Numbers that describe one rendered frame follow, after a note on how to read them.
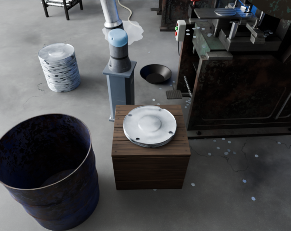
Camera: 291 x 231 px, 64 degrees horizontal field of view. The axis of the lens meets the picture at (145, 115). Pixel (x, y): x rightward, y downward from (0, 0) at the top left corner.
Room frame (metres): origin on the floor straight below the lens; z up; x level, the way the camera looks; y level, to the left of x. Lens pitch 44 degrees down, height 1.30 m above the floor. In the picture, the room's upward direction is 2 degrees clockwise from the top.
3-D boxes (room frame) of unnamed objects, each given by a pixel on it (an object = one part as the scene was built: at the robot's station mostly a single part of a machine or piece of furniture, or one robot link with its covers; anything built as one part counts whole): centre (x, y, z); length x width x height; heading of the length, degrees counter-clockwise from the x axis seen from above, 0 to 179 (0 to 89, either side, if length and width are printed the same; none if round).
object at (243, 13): (1.44, -0.58, 0.76); 0.15 x 0.09 x 0.05; 5
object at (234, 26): (1.26, -0.47, 0.75); 0.03 x 0.03 x 0.10; 5
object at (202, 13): (1.43, -0.41, 0.72); 0.25 x 0.14 x 0.14; 95
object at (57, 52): (1.74, 0.76, 0.32); 0.29 x 0.29 x 0.01
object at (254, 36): (1.27, -0.60, 0.76); 0.17 x 0.06 x 0.10; 5
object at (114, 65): (1.33, 0.18, 0.50); 0.15 x 0.15 x 0.10
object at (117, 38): (1.34, 0.18, 0.62); 0.13 x 0.12 x 0.14; 13
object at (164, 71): (1.84, -0.09, 0.04); 0.30 x 0.30 x 0.07
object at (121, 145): (0.88, -0.03, 0.18); 0.40 x 0.38 x 0.35; 93
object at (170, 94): (1.43, -0.45, 0.14); 0.59 x 0.10 x 0.05; 95
